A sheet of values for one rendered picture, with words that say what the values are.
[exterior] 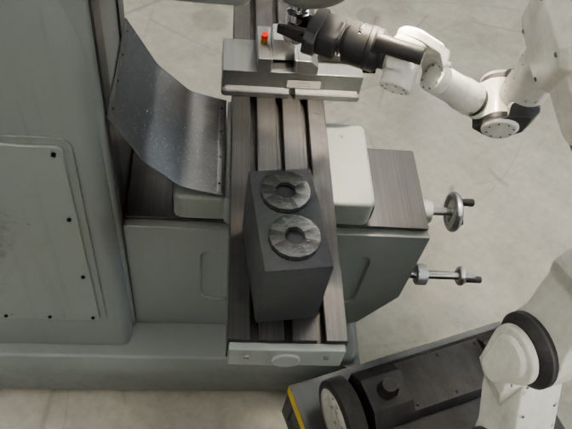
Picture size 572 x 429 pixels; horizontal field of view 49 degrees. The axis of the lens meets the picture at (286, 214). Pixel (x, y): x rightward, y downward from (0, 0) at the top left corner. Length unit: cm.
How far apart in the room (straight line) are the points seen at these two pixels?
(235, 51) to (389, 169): 53
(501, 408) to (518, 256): 139
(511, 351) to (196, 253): 85
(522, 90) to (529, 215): 158
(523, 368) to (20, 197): 106
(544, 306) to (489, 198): 171
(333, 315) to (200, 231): 50
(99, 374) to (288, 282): 108
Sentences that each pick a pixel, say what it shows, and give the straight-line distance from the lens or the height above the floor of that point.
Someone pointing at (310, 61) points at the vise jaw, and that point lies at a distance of 154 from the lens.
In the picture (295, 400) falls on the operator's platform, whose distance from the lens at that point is 174.
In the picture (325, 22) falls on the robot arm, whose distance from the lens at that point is 131.
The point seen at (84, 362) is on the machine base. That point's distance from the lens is 203.
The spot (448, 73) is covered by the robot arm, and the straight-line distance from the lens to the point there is 133.
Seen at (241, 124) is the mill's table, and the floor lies 94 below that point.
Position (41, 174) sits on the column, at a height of 97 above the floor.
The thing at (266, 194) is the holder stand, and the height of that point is 114.
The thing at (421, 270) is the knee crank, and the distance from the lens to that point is 183.
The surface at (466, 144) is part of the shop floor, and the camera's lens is 304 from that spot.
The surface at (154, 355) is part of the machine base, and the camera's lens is 199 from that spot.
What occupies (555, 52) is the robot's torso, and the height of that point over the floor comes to 153.
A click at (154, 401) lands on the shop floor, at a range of 215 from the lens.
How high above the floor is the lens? 201
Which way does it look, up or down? 53 degrees down
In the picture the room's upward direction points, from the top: 11 degrees clockwise
